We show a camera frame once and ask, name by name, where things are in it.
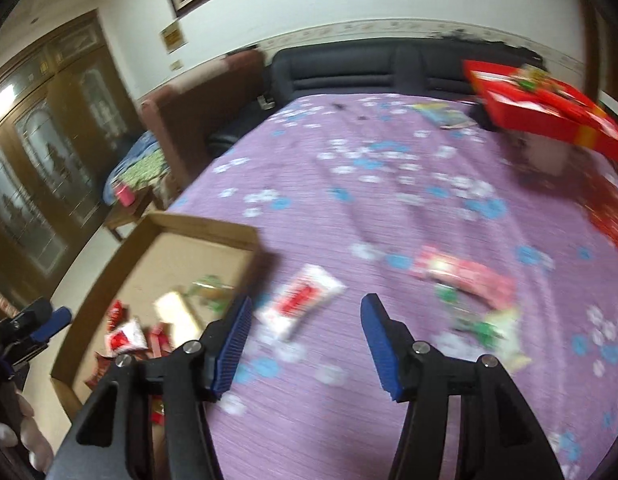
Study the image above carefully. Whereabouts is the pink cartoon packet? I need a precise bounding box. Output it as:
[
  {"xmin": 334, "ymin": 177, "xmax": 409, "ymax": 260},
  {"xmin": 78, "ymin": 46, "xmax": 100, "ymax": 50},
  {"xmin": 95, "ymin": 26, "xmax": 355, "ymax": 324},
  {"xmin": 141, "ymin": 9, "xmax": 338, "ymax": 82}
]
[{"xmin": 408, "ymin": 245, "xmax": 518, "ymax": 309}]

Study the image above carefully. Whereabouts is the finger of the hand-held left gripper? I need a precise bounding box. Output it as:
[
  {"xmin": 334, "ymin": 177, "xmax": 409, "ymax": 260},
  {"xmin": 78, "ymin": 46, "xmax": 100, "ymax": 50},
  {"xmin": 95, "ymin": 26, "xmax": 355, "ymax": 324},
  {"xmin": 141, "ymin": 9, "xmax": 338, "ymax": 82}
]
[
  {"xmin": 13, "ymin": 297, "xmax": 54, "ymax": 332},
  {"xmin": 32, "ymin": 306, "xmax": 73, "ymax": 347}
]

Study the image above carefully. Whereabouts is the purple floral tablecloth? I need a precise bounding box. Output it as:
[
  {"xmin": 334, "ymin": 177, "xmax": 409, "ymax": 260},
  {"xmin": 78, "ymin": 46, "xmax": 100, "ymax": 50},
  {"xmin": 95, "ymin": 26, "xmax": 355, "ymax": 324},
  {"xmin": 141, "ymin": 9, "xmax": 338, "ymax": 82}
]
[{"xmin": 166, "ymin": 92, "xmax": 618, "ymax": 480}]

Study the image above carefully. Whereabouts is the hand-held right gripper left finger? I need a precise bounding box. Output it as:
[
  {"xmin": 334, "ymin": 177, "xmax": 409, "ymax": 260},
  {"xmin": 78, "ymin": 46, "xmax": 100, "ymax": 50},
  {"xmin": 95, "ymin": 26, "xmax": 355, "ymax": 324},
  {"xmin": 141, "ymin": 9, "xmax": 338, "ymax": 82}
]
[{"xmin": 46, "ymin": 295, "xmax": 255, "ymax": 480}]

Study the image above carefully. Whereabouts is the brown cardboard box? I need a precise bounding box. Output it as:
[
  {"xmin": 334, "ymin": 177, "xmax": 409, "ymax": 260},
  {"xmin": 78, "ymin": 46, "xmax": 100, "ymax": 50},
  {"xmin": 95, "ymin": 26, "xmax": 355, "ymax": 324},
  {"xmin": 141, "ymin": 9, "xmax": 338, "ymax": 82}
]
[{"xmin": 50, "ymin": 211, "xmax": 263, "ymax": 480}]

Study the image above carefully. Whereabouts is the cream cheese biscuit packet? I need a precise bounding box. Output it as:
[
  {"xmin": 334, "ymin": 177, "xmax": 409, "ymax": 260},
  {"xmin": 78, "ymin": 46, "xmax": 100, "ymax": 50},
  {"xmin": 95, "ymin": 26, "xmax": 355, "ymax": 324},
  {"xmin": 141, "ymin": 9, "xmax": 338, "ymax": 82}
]
[{"xmin": 153, "ymin": 289, "xmax": 206, "ymax": 342}]

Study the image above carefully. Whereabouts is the clear green packet yellow filling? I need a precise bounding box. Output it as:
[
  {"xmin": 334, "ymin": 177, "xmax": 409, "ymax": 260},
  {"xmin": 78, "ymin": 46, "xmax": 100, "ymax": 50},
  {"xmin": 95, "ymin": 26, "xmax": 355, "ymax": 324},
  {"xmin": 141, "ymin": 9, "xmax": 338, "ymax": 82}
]
[{"xmin": 188, "ymin": 274, "xmax": 236, "ymax": 307}]

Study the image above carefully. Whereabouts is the black sofa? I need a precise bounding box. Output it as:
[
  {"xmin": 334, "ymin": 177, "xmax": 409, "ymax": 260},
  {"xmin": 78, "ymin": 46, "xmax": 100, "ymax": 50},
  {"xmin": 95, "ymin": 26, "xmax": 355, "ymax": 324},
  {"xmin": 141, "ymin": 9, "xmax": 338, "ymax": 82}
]
[{"xmin": 205, "ymin": 39, "xmax": 546, "ymax": 162}]

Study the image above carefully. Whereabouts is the red gift box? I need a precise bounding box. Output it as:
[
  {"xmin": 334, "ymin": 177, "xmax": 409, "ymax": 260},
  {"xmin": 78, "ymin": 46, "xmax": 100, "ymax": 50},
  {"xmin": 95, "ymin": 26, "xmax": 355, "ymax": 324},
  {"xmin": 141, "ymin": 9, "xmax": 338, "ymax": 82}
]
[{"xmin": 460, "ymin": 59, "xmax": 618, "ymax": 167}]

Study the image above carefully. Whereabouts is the wooden stool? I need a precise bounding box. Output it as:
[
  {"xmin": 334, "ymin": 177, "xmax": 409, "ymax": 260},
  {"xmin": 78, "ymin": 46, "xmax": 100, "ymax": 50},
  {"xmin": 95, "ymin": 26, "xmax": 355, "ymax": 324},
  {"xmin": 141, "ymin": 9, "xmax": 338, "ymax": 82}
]
[{"xmin": 105, "ymin": 189, "xmax": 156, "ymax": 244}]

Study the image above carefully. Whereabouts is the wooden glass door cabinet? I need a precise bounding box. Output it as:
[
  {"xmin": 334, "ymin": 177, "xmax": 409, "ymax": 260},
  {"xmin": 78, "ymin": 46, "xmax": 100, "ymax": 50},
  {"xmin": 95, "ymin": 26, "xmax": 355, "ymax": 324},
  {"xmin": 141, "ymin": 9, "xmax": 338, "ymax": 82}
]
[{"xmin": 0, "ymin": 9, "xmax": 140, "ymax": 293}]

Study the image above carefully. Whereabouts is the large dark red foil pouch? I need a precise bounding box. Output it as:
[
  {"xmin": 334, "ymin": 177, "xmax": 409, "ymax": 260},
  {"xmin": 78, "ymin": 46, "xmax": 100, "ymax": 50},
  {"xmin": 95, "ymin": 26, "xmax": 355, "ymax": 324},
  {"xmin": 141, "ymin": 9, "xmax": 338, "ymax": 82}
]
[{"xmin": 148, "ymin": 394, "xmax": 169, "ymax": 427}]

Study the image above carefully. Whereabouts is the blue green patterned cloth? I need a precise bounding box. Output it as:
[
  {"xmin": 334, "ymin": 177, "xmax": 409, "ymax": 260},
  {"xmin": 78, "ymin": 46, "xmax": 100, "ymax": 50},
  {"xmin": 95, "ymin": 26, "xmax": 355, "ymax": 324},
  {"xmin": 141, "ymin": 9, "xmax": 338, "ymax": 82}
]
[{"xmin": 102, "ymin": 129, "xmax": 166, "ymax": 207}]

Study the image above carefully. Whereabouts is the colourful flat packet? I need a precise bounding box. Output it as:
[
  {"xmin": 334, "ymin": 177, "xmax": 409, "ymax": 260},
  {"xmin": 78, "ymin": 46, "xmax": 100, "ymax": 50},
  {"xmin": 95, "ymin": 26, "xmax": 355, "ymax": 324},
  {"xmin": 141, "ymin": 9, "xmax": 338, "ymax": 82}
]
[{"xmin": 413, "ymin": 101, "xmax": 478, "ymax": 132}]

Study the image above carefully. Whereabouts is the red plastic bag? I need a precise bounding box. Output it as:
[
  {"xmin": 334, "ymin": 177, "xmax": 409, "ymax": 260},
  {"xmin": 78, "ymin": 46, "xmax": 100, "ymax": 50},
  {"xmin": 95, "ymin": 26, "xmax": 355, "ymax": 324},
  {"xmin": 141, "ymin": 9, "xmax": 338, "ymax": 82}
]
[{"xmin": 586, "ymin": 169, "xmax": 618, "ymax": 262}]

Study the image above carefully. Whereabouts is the brown armchair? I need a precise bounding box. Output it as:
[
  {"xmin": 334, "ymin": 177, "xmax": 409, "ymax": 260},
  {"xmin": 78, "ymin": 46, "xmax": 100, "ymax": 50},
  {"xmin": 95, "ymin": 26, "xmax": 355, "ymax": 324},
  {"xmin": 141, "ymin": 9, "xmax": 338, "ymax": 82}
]
[{"xmin": 138, "ymin": 49, "xmax": 266, "ymax": 197}]

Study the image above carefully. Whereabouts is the white green packet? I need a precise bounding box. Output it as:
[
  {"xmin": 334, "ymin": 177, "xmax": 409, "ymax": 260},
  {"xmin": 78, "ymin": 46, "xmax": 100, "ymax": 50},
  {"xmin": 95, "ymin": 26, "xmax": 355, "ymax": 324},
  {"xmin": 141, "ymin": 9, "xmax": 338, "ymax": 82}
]
[{"xmin": 488, "ymin": 304, "xmax": 533, "ymax": 372}]

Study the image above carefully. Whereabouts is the yellow wall plaque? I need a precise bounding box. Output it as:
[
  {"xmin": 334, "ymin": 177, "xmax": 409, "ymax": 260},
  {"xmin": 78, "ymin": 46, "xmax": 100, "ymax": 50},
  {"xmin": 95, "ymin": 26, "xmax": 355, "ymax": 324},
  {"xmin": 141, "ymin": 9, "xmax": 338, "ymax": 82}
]
[{"xmin": 158, "ymin": 18, "xmax": 188, "ymax": 55}]

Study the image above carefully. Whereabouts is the red can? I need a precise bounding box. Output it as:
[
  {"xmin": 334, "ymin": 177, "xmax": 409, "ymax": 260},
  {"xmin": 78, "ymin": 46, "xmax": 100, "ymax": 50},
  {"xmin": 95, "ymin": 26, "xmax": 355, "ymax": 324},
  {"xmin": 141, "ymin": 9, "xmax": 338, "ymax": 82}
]
[{"xmin": 113, "ymin": 181, "xmax": 136, "ymax": 207}]

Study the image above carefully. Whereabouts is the large white red packet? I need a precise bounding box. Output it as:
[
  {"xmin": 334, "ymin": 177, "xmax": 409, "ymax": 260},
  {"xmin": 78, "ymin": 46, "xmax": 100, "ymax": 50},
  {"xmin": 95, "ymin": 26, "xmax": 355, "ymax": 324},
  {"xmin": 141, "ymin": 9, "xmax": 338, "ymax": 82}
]
[{"xmin": 104, "ymin": 316, "xmax": 148, "ymax": 354}]

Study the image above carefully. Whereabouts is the small dark red foil pouch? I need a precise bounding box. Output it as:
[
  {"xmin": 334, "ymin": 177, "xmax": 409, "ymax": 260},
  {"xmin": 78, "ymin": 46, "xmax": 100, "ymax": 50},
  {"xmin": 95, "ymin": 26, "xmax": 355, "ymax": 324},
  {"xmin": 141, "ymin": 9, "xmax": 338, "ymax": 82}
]
[{"xmin": 84, "ymin": 351, "xmax": 120, "ymax": 392}]

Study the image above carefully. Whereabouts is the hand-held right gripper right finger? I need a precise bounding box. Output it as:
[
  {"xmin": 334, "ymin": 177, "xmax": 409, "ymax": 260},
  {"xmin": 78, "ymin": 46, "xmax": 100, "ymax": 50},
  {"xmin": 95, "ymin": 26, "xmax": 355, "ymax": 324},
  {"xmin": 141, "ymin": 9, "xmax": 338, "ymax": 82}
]
[{"xmin": 359, "ymin": 292, "xmax": 566, "ymax": 480}]

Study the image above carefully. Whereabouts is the person's left hand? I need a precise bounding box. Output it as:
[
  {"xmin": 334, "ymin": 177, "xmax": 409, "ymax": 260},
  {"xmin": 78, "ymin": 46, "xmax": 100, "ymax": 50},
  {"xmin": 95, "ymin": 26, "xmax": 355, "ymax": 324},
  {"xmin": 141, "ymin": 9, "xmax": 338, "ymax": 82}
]
[{"xmin": 0, "ymin": 391, "xmax": 56, "ymax": 480}]

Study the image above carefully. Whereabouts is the small white red packet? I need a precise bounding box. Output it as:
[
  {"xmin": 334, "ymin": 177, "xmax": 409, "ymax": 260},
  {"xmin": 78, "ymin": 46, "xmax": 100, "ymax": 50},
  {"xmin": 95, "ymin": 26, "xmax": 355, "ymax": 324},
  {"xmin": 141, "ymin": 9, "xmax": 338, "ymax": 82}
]
[{"xmin": 253, "ymin": 263, "xmax": 348, "ymax": 344}]

